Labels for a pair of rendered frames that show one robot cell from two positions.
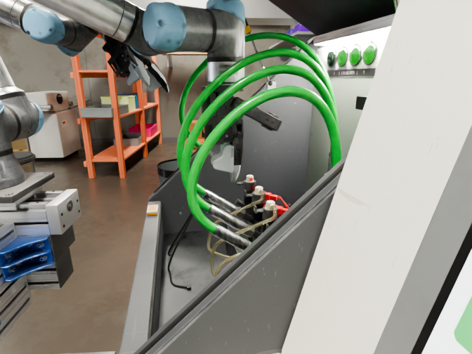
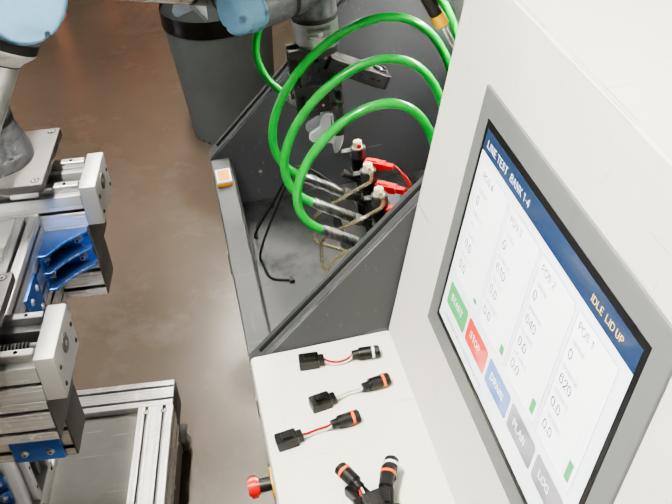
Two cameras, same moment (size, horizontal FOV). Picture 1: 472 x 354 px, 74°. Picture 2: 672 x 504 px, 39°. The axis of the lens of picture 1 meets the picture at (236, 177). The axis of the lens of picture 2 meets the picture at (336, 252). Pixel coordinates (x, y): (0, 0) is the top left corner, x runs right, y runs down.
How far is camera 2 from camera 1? 1.03 m
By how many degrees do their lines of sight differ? 19
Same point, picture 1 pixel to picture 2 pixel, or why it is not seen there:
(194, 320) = (313, 309)
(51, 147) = not seen: outside the picture
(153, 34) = (234, 26)
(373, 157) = (433, 189)
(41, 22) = not seen: outside the picture
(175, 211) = (252, 170)
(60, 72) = not seen: outside the picture
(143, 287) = (248, 285)
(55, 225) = (94, 211)
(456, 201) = (452, 235)
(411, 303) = (439, 286)
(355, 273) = (424, 268)
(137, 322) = (254, 318)
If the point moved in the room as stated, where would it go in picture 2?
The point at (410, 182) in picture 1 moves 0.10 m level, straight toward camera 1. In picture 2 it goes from (443, 216) to (410, 258)
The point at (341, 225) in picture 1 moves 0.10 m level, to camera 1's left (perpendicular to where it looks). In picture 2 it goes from (419, 233) to (348, 238)
